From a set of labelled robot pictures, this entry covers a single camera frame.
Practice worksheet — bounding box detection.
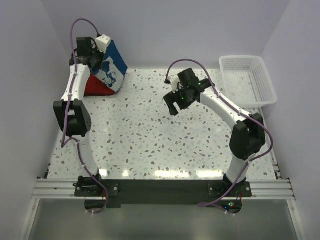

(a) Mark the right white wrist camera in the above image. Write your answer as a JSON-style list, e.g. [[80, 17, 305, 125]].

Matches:
[[164, 76, 180, 92]]

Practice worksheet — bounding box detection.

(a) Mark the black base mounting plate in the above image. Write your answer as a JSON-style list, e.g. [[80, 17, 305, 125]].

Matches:
[[74, 178, 253, 213]]

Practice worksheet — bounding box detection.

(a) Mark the folded red t shirt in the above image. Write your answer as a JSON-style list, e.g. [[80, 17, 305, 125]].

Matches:
[[84, 74, 116, 97]]

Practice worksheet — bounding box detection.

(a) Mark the aluminium frame rail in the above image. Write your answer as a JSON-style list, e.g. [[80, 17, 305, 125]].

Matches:
[[32, 162, 296, 200]]

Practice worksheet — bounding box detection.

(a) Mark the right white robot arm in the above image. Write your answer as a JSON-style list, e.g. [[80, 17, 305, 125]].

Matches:
[[163, 68, 266, 197]]

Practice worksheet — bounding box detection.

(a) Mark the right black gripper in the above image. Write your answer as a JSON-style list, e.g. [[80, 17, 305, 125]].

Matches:
[[164, 85, 196, 116]]

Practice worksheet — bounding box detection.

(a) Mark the blue t shirt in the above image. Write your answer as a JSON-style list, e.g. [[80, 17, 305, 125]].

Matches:
[[92, 40, 128, 93]]

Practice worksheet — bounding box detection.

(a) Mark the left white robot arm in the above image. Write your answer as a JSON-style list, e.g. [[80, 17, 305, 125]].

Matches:
[[53, 37, 106, 197]]

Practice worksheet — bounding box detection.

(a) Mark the white plastic basket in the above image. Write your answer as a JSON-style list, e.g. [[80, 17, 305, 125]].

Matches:
[[219, 55, 277, 109]]

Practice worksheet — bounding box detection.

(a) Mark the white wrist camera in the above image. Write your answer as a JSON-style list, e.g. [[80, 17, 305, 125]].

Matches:
[[95, 34, 112, 54], [164, 76, 180, 92]]

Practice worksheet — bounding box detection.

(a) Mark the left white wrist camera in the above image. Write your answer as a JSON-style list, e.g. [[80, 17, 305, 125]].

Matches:
[[95, 34, 112, 54]]

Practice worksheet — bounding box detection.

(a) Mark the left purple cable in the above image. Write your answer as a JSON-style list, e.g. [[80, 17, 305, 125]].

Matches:
[[60, 18, 110, 215]]

